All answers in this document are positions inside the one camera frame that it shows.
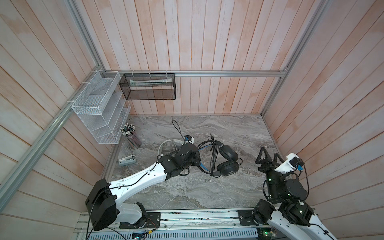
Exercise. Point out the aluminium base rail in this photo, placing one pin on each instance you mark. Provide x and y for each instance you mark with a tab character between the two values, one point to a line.
205	224

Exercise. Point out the white headphones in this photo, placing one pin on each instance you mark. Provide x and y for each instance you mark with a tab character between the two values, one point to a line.
169	146

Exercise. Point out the black blue headphones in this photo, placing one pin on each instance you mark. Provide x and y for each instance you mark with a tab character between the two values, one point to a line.
224	160

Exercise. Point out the aluminium wall rail left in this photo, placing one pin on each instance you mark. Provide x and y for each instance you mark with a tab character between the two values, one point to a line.
22	169

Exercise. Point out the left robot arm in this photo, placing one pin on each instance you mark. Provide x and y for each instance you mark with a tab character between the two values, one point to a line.
106	202

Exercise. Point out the aluminium wall rail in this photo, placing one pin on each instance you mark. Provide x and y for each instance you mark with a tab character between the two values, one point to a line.
305	37
231	73
22	169

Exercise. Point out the black mesh wall basket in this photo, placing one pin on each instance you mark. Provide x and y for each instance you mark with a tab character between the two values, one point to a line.
146	86

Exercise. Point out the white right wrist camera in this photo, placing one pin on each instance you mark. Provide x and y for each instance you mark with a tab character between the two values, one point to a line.
293	163

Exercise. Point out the aluminium wall rail right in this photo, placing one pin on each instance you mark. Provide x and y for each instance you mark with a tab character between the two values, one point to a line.
305	37

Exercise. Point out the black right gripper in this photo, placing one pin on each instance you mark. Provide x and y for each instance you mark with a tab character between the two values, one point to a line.
271	167

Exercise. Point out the aluminium wall rail back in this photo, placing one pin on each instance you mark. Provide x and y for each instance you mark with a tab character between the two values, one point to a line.
231	73

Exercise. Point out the white mesh wall shelf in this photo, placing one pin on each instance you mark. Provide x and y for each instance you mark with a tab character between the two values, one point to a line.
102	108

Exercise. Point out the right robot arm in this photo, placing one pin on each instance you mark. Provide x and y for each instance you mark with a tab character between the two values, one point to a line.
284	206

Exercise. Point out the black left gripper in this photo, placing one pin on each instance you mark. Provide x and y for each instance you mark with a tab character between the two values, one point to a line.
197	159

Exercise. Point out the clear pencil jar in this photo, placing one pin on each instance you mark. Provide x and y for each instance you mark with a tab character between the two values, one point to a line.
129	131

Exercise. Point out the light blue stapler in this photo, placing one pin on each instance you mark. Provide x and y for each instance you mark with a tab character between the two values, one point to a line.
127	160

